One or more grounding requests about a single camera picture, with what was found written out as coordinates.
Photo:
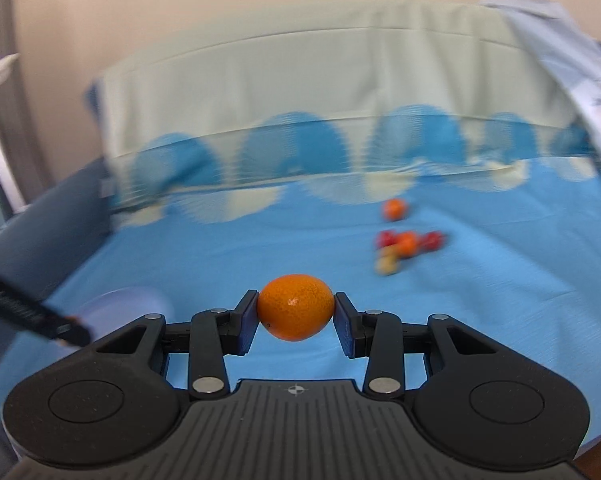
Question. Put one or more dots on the yellow longan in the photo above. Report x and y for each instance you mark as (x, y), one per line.
(386, 264)

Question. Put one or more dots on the orange mandarin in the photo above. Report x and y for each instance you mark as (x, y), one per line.
(394, 209)
(295, 310)
(407, 244)

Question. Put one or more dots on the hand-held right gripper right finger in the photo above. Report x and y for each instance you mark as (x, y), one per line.
(344, 327)

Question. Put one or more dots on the grey curtain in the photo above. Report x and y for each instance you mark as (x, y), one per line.
(10, 20)

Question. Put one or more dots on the lavender plate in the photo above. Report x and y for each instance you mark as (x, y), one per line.
(130, 305)

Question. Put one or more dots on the dark blue cushion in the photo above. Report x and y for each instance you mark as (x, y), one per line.
(50, 220)

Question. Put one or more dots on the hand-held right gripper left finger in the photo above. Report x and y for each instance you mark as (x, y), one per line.
(249, 325)

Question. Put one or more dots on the blue fan-print bedsheet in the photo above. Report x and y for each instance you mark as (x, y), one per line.
(330, 240)

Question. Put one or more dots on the white frame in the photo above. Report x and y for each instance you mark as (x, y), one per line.
(0, 150)

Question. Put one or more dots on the light blue cloth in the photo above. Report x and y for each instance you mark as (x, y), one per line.
(570, 70)

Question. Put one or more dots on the red tomato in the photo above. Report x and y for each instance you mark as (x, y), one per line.
(433, 241)
(385, 239)

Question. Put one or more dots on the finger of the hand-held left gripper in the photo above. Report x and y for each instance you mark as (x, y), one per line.
(20, 310)

